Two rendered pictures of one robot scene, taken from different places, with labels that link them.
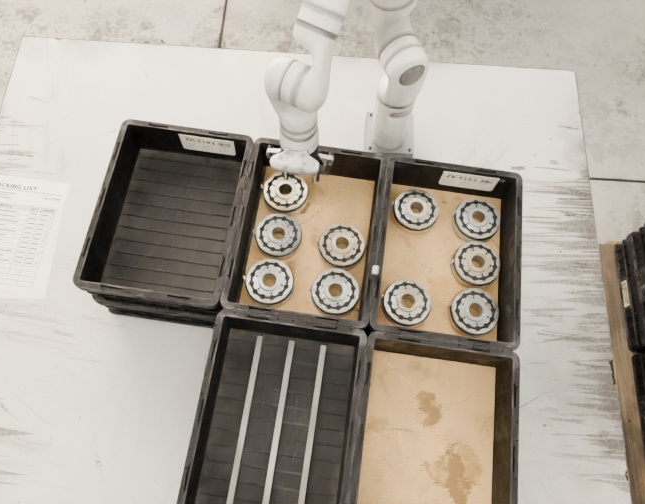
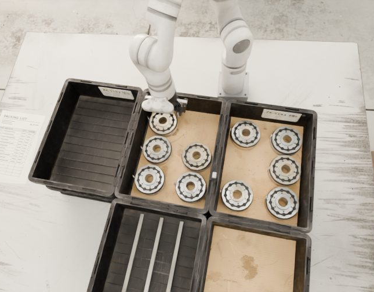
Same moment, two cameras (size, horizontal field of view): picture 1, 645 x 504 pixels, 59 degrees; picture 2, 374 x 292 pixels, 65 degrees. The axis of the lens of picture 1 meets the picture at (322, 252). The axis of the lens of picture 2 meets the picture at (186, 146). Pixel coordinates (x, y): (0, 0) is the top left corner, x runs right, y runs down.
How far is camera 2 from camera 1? 28 cm
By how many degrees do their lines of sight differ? 7
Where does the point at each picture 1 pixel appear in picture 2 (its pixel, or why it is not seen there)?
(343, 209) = (199, 132)
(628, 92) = not seen: outside the picture
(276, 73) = (134, 46)
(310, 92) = (156, 58)
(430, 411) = (250, 269)
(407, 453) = not seen: outside the picture
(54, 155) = (37, 99)
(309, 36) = (154, 18)
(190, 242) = (104, 153)
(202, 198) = (113, 126)
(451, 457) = not seen: outside the picture
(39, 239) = (25, 148)
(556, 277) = (341, 178)
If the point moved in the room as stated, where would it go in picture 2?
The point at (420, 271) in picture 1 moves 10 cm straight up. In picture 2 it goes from (247, 174) to (251, 165)
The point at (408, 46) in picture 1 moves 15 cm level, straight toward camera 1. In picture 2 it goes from (238, 27) to (225, 67)
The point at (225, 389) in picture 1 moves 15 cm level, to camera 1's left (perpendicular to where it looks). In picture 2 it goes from (119, 247) to (75, 241)
